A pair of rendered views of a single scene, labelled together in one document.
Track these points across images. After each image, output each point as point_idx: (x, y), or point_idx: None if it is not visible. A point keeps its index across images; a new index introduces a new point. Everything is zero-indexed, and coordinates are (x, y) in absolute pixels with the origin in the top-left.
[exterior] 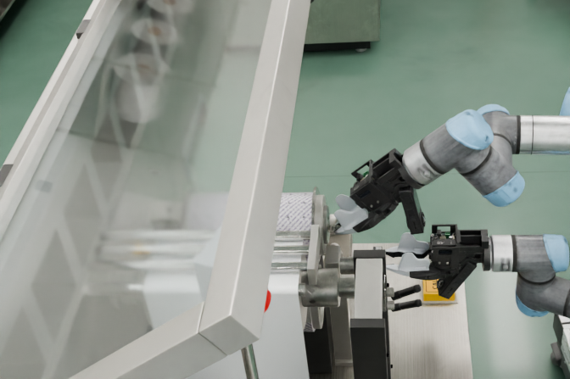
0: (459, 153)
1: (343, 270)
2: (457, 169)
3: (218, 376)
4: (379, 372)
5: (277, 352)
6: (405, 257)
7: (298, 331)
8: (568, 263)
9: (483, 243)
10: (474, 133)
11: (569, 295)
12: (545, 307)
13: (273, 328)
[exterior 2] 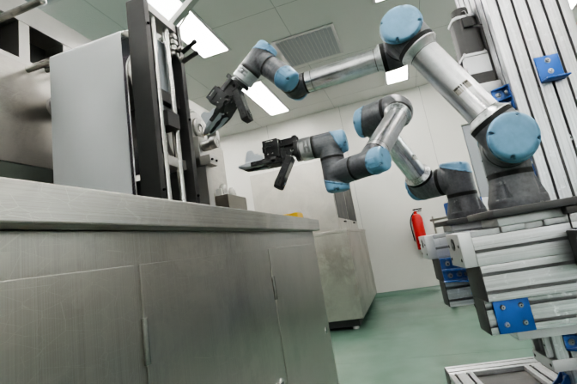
0: (255, 53)
1: (202, 144)
2: (258, 66)
3: (76, 117)
4: (142, 33)
5: (109, 83)
6: (248, 153)
7: (120, 62)
8: (344, 137)
9: (292, 137)
10: (261, 40)
11: (349, 156)
12: (337, 172)
13: (107, 64)
